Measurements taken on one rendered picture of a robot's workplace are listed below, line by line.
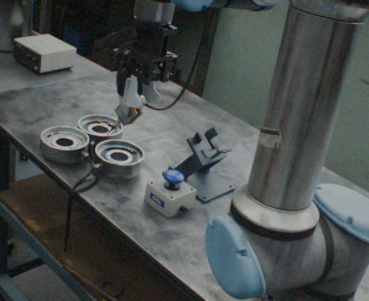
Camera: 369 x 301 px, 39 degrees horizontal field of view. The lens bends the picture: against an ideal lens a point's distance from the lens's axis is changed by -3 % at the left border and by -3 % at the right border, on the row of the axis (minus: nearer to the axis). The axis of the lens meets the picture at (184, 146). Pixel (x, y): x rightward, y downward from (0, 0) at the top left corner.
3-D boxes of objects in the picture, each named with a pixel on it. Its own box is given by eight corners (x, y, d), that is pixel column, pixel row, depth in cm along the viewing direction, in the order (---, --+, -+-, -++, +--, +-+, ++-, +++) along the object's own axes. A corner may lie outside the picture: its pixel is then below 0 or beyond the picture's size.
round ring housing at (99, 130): (85, 125, 129) (86, 110, 127) (125, 135, 128) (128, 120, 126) (69, 145, 119) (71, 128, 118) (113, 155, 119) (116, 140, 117)
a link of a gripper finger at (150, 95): (152, 123, 110) (155, 83, 105) (133, 111, 113) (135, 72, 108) (162, 118, 112) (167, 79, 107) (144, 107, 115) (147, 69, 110)
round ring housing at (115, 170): (122, 151, 121) (125, 135, 119) (151, 174, 115) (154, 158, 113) (83, 161, 114) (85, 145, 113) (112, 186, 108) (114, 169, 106)
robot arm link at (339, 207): (376, 287, 79) (411, 217, 73) (309, 305, 73) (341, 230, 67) (329, 239, 88) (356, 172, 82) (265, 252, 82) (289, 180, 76)
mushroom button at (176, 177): (155, 192, 105) (160, 170, 102) (170, 187, 108) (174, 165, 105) (169, 202, 103) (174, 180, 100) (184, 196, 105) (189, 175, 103)
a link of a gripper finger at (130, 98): (130, 127, 106) (141, 84, 102) (112, 115, 109) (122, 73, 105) (142, 126, 108) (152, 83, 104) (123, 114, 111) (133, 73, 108)
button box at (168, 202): (143, 201, 106) (146, 180, 103) (168, 191, 111) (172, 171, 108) (171, 222, 101) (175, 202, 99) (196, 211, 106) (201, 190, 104)
